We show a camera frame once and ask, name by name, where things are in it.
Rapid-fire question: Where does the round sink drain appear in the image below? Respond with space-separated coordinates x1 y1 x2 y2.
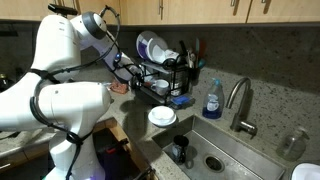
203 154 225 173

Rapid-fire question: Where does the blue dish soap bottle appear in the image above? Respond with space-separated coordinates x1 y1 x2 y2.
201 77 225 120

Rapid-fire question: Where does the silver metal utensil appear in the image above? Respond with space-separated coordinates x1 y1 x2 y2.
185 48 196 68

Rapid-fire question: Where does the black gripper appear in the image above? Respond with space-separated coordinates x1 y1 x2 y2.
131 68 152 91

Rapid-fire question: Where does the black utensil holder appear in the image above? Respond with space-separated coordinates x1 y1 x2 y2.
187 64 201 84

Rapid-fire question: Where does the white bowl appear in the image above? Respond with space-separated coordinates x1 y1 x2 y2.
147 105 178 128

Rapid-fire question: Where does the dark countertop appliance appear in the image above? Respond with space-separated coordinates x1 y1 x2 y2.
0 73 15 94

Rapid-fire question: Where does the plain white cup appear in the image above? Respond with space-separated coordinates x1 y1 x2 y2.
151 79 171 97

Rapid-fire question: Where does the teal spatula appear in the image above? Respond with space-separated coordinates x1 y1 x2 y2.
194 37 200 66

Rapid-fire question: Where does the blue sponge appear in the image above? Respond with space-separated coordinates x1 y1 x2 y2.
171 94 196 109

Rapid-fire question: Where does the metal cabinet handle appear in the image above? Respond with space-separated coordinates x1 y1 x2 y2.
259 0 271 14
229 0 240 16
157 0 165 20

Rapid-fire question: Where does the large white purple plate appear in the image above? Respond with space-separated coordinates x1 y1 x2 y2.
135 30 158 62

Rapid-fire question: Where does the black mug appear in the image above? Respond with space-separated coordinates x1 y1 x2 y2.
171 134 190 165

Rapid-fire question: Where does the wooden wall cabinet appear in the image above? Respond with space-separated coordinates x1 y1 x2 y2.
0 0 320 26

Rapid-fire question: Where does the black wire dish rack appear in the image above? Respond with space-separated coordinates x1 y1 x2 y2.
136 54 192 106

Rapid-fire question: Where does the grey rack drip tray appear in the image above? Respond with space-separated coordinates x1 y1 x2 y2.
133 87 174 108

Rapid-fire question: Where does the white mug red print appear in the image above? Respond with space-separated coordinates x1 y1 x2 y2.
163 49 181 62

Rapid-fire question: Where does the black camera on stand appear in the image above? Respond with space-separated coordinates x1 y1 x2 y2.
47 3 79 16

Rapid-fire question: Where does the black cooking utensil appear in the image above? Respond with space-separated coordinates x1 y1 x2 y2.
178 39 188 57

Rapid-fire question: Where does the stainless steel sink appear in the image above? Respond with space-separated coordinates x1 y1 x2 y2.
152 114 287 180

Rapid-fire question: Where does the red spatula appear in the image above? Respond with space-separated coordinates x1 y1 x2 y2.
198 38 206 63

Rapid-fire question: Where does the orange mesh bag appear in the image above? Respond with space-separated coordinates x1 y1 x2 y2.
108 79 130 95

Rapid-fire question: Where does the metal sink faucet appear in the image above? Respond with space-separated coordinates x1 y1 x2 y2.
225 76 258 138

